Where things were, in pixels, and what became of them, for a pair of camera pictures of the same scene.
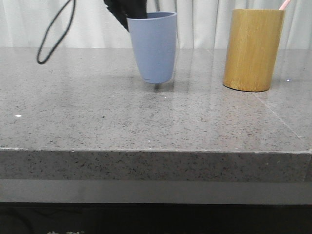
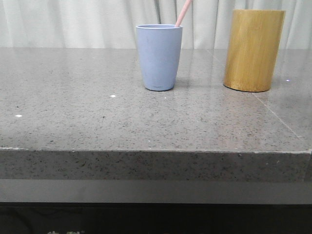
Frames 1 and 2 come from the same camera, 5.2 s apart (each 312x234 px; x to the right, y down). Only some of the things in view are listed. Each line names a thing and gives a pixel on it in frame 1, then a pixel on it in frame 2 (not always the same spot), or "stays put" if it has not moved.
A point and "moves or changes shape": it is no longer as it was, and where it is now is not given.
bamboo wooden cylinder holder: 253,47 stays put
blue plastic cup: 154,37 moves or changes shape
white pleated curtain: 200,24 stays put
